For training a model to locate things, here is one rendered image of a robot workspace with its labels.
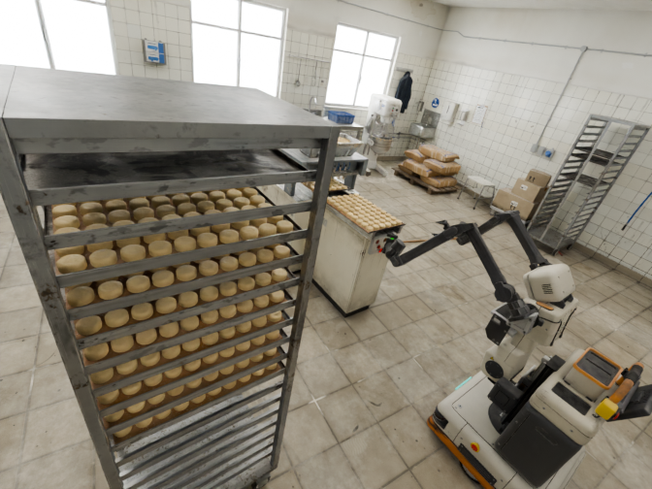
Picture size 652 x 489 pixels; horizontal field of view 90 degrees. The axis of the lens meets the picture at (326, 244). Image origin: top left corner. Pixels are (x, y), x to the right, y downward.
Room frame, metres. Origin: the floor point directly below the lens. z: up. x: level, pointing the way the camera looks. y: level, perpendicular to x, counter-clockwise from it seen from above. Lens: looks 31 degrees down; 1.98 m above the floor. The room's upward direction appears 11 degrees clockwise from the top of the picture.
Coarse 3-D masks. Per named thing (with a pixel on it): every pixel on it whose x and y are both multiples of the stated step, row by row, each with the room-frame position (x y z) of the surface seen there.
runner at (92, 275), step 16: (256, 240) 0.74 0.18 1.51; (272, 240) 0.77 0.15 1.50; (288, 240) 0.80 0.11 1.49; (160, 256) 0.58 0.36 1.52; (176, 256) 0.60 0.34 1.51; (192, 256) 0.63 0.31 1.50; (208, 256) 0.65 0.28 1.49; (80, 272) 0.49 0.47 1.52; (96, 272) 0.50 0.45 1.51; (112, 272) 0.52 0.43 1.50; (128, 272) 0.54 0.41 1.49
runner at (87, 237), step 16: (256, 208) 0.74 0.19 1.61; (272, 208) 0.76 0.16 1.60; (288, 208) 0.79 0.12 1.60; (304, 208) 0.83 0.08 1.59; (144, 224) 0.57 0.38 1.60; (160, 224) 0.59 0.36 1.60; (176, 224) 0.61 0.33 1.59; (192, 224) 0.63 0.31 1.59; (208, 224) 0.65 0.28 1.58; (48, 240) 0.46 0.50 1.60; (64, 240) 0.48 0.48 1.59; (80, 240) 0.49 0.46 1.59; (96, 240) 0.51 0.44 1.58; (112, 240) 0.53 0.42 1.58
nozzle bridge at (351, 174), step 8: (288, 152) 2.68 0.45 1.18; (296, 152) 2.72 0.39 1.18; (296, 160) 2.57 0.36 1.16; (304, 160) 2.56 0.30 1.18; (312, 160) 2.60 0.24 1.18; (336, 160) 2.73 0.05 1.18; (344, 160) 2.79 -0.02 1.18; (352, 160) 2.85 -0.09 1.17; (360, 160) 2.91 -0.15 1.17; (368, 160) 2.98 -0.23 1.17; (312, 168) 2.69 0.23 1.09; (336, 168) 2.85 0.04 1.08; (352, 168) 2.98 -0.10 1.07; (360, 168) 2.97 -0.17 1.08; (336, 176) 2.80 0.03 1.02; (352, 176) 3.04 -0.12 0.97; (288, 184) 2.62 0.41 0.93; (352, 184) 3.04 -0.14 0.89; (288, 192) 2.61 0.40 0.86
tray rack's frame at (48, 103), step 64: (0, 64) 0.77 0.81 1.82; (0, 128) 0.43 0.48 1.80; (64, 128) 0.48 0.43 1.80; (128, 128) 0.54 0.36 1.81; (192, 128) 0.61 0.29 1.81; (256, 128) 0.69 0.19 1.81; (320, 128) 0.80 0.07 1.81; (0, 192) 0.42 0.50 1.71; (64, 320) 0.43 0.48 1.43; (128, 448) 0.78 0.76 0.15; (192, 448) 0.84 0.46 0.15
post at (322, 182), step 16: (336, 128) 0.83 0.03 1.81; (336, 144) 0.84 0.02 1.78; (320, 160) 0.83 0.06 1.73; (320, 176) 0.83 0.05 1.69; (320, 192) 0.82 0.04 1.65; (320, 208) 0.83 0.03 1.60; (320, 224) 0.83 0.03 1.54; (304, 256) 0.84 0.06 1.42; (304, 272) 0.83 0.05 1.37; (304, 288) 0.82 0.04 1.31; (304, 304) 0.83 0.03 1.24; (304, 320) 0.84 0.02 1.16; (288, 352) 0.84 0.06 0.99; (288, 368) 0.82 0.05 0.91; (288, 384) 0.83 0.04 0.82; (288, 400) 0.83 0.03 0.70; (272, 464) 0.83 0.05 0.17
